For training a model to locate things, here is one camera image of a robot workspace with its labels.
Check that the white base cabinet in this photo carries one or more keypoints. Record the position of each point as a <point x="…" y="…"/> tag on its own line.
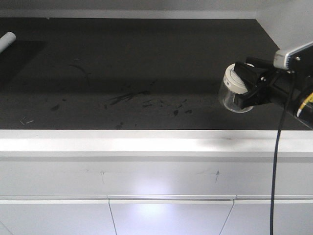
<point x="122" y="182"/>

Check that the glass jar with white lid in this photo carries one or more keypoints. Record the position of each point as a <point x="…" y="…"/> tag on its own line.
<point x="232" y="85"/>

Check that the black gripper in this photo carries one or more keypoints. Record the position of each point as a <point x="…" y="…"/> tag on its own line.
<point x="266" y="84"/>

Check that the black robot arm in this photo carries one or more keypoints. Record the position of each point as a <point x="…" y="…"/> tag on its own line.
<point x="289" y="89"/>

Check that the white plastic pipe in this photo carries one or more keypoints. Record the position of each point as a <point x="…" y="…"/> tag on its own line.
<point x="6" y="40"/>

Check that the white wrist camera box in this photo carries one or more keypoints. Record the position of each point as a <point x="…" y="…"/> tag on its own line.
<point x="294" y="58"/>

